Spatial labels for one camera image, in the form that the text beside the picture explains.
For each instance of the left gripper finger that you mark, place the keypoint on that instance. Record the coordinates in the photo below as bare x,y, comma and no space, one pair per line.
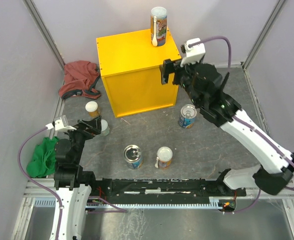
94,130
92,123

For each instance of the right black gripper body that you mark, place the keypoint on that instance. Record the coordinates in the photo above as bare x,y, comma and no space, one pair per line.
186,73

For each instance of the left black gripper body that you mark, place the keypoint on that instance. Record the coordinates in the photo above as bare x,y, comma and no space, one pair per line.
78,137

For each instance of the blue soup can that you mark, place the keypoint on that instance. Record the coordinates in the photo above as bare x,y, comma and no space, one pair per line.
133,156
187,116

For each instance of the tall snack can with spoon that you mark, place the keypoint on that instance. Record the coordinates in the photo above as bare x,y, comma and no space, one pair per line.
158,26

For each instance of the orange snack can with spoon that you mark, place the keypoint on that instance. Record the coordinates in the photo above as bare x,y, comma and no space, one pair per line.
163,158

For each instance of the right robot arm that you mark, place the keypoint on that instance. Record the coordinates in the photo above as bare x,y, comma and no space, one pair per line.
276,164

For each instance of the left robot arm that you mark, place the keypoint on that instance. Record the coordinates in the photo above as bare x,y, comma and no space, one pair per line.
72,185

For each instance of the yellow wooden box counter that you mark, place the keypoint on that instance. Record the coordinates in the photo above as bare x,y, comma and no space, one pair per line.
130,71

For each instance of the small orange jar white lid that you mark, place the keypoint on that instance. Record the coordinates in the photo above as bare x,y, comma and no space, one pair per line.
93,109

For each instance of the blue soup can front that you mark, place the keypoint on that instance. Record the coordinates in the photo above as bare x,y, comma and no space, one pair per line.
133,156

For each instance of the green crumpled cloth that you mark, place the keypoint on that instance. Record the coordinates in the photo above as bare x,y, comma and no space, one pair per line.
43,159

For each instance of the red crumpled cloth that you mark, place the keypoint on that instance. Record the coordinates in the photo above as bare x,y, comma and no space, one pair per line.
80,80

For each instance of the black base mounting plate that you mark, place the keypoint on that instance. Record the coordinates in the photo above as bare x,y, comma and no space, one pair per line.
163,191

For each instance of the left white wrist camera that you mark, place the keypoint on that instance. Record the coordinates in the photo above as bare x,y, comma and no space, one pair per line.
60,124

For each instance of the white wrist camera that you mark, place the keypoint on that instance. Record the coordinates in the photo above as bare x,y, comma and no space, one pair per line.
60,124
193,50

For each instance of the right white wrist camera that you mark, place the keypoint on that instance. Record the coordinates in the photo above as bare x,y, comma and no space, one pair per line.
193,50

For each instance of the right aluminium corner post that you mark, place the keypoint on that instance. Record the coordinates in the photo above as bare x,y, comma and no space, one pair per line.
264,33

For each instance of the aluminium corner post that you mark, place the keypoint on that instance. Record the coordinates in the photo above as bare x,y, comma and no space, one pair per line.
31,7
264,33

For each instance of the left aluminium corner post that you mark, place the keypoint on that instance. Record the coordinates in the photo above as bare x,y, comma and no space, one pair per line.
31,7

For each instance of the aluminium front frame rail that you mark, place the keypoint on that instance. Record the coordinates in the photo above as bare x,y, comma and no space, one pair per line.
258,215

